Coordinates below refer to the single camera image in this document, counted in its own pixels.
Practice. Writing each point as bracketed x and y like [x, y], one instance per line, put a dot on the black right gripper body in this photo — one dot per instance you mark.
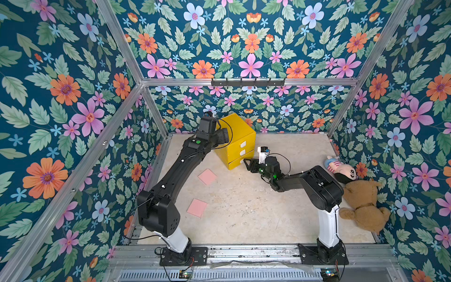
[255, 166]

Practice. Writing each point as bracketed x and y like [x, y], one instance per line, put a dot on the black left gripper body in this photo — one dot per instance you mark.
[219, 138]

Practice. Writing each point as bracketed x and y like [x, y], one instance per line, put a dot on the yellow drawer cabinet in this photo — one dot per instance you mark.
[241, 144]

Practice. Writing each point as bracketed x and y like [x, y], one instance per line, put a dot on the pink sticky note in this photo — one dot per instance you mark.
[197, 208]
[207, 177]

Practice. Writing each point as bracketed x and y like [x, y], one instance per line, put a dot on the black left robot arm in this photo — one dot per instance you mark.
[156, 208]

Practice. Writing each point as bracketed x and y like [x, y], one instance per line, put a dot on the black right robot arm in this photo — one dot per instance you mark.
[324, 192]

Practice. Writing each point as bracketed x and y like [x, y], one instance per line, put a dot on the pink plush doll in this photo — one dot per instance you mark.
[344, 173]

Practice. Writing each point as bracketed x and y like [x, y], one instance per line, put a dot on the brown teddy bear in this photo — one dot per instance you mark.
[362, 197]

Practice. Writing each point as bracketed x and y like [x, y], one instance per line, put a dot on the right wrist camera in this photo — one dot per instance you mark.
[263, 152]

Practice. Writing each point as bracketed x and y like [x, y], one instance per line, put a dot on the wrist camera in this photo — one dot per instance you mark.
[207, 126]
[263, 152]

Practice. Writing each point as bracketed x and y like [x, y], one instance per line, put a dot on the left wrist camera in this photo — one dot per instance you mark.
[207, 126]

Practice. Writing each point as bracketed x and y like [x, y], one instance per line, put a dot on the metal hook rail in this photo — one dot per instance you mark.
[236, 83]

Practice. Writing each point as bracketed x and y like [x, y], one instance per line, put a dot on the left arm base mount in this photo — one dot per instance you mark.
[192, 256]

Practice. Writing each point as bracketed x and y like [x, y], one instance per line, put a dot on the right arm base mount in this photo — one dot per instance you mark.
[322, 255]

